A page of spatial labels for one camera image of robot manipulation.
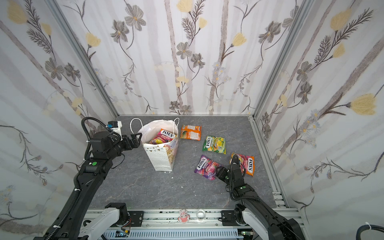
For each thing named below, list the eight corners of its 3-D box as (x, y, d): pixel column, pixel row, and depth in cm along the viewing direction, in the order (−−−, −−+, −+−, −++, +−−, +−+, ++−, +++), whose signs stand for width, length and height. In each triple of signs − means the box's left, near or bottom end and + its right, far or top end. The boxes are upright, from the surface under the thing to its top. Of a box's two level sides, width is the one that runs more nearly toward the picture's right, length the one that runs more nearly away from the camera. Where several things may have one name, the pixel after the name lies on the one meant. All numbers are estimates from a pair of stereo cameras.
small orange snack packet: (180, 140, 108) (180, 137, 105) (181, 127, 116) (181, 124, 113) (201, 140, 108) (202, 138, 105) (201, 127, 116) (201, 124, 113)
